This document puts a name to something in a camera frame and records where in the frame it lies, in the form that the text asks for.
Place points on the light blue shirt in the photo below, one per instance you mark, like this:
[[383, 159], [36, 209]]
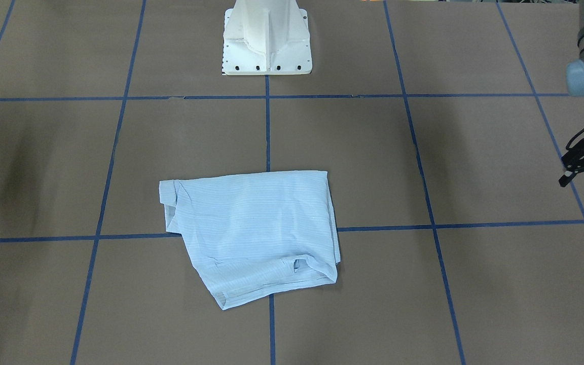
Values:
[[252, 235]]

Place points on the white mounting pillar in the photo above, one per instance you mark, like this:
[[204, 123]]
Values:
[[266, 38]]

